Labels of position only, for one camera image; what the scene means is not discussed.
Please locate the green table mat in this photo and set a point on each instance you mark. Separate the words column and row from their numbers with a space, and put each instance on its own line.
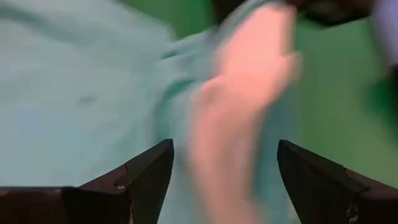
column 335, row 93

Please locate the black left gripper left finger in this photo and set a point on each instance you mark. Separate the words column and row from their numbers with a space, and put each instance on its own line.
column 93, row 205

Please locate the pale teal white garment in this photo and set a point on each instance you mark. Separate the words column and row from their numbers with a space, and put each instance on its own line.
column 77, row 93

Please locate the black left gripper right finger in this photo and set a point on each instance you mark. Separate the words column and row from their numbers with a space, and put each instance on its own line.
column 342, row 202

